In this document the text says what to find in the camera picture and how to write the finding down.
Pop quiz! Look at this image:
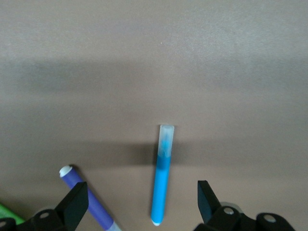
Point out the green marker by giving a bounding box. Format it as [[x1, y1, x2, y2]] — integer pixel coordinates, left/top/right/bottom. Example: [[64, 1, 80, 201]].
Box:
[[0, 202, 26, 226]]

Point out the purple marker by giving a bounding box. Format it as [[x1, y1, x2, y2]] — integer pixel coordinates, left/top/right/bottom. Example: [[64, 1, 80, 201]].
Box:
[[59, 164, 122, 231]]

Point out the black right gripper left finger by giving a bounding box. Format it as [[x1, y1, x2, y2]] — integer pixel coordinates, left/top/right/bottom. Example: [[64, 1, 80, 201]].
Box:
[[16, 181, 90, 231]]

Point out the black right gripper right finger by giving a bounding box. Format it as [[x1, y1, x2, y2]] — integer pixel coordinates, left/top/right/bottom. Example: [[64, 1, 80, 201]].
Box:
[[197, 180, 295, 231]]

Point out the blue marker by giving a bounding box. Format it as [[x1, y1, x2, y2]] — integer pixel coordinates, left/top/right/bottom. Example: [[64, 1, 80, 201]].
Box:
[[150, 124, 175, 227]]

